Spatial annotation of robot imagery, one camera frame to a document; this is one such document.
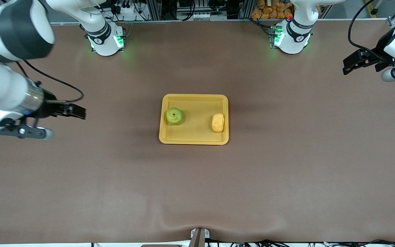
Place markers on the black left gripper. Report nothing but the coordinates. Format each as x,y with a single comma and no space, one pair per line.
381,45

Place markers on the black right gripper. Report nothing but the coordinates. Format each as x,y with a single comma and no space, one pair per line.
50,107

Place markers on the green apple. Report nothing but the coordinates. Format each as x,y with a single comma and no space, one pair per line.
174,116

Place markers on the yellow potato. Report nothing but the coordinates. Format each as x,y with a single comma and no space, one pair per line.
218,122

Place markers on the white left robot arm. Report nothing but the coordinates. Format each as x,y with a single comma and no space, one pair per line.
293,37

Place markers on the yellow plastic tray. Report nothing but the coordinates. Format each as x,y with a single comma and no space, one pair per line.
197,132

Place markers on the orange packaged goods pile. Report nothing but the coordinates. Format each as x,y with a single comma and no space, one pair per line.
273,8

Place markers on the white power strip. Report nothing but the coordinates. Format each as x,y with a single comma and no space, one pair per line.
204,16

